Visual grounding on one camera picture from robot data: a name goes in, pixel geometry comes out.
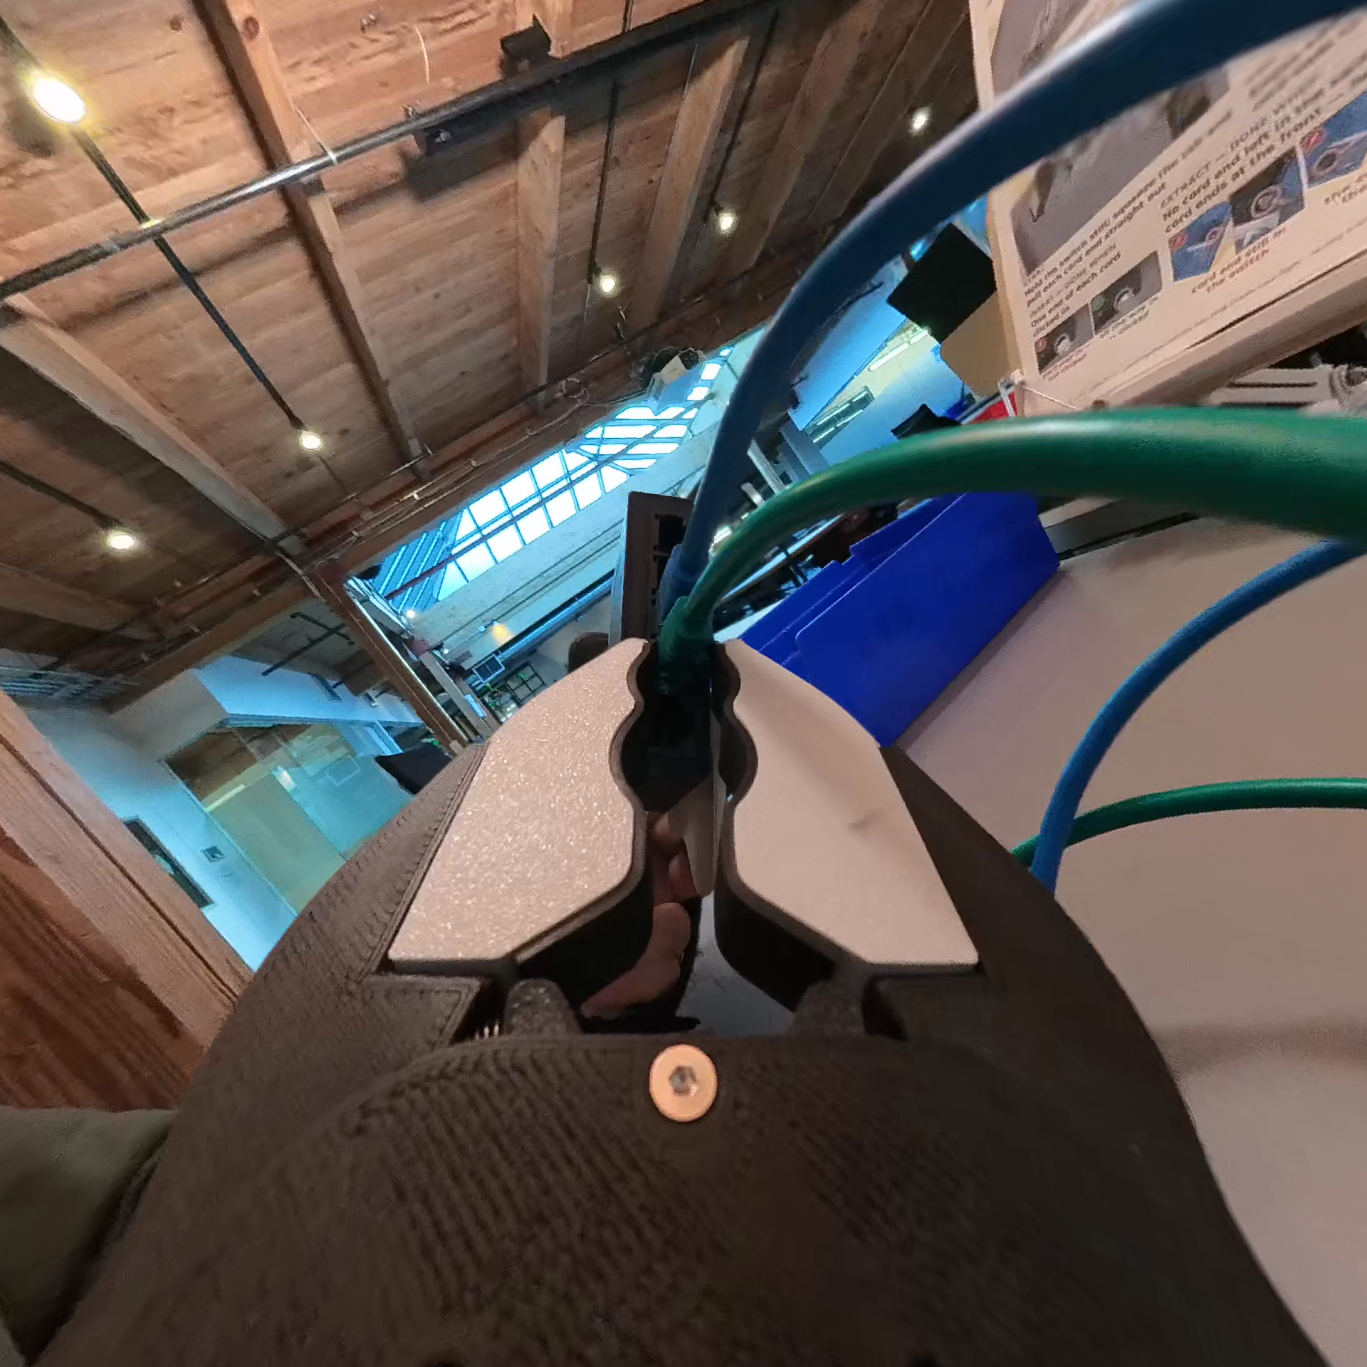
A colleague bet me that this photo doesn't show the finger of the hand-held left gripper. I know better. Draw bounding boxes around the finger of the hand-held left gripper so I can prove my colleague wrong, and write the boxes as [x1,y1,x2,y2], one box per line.
[667,779,724,896]

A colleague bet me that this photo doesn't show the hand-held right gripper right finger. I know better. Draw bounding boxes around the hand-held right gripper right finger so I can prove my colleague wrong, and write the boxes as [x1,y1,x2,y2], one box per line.
[711,640,979,1002]

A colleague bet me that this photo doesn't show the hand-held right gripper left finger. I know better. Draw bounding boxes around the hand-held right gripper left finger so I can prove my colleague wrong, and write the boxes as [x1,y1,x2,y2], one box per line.
[387,639,652,998]

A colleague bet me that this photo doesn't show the black network switch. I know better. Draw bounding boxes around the black network switch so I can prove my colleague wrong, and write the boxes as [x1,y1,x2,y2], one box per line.
[608,492,717,816]

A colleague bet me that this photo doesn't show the green ethernet cable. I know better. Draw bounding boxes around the green ethernet cable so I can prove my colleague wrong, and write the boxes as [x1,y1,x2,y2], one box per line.
[654,406,1367,870]

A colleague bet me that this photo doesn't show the blue ethernet cable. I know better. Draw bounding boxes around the blue ethernet cable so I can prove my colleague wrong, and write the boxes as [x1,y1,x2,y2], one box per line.
[662,0,1367,897]

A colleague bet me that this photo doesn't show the person's left hand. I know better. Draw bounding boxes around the person's left hand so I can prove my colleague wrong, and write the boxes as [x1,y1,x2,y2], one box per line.
[580,813,701,1019]

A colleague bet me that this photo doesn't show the blue plastic bin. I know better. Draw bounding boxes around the blue plastic bin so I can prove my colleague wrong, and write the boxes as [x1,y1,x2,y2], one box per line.
[737,492,1061,749]

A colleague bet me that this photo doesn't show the black monitor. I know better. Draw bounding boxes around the black monitor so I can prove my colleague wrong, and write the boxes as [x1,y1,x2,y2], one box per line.
[886,225,1000,344]

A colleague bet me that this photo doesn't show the person's olive clothing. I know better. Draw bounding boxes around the person's olive clothing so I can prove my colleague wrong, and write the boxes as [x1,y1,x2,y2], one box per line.
[0,1106,178,1364]

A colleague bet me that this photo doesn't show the metal ceiling pipe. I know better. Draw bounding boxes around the metal ceiling pipe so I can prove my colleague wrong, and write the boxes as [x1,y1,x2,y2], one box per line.
[0,0,781,302]

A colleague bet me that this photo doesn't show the ceiling spotlights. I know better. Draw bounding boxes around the ceiling spotlights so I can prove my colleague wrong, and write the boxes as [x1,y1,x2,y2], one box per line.
[21,69,937,557]

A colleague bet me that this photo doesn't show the wooden post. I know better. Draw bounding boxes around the wooden post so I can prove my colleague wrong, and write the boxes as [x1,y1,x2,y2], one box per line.
[0,696,253,1112]

